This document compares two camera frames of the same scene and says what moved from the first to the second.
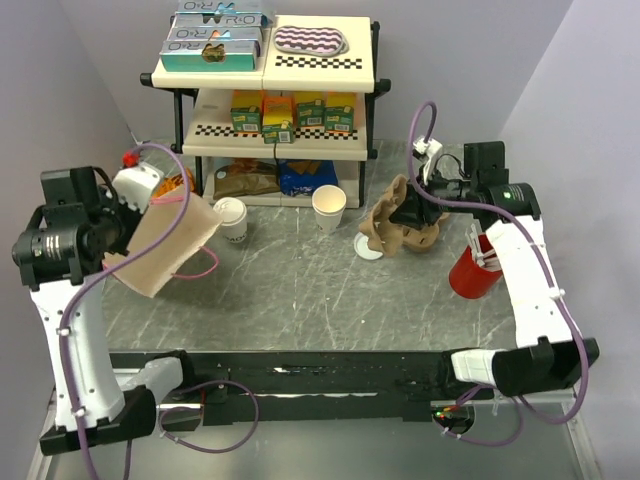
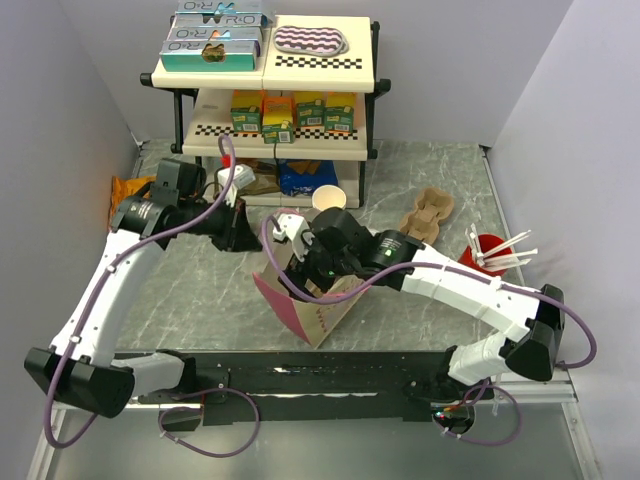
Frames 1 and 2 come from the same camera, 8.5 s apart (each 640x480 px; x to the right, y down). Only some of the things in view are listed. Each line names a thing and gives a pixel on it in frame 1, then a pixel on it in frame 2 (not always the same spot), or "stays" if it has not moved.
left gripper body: (120, 221) → (219, 226)
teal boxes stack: (209, 55) stays
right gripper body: (450, 191) → (320, 266)
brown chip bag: (245, 176) stays
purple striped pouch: (310, 40) stays
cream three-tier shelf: (294, 132) stays
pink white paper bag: (182, 256) → (311, 318)
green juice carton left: (246, 110) stays
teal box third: (220, 19) stays
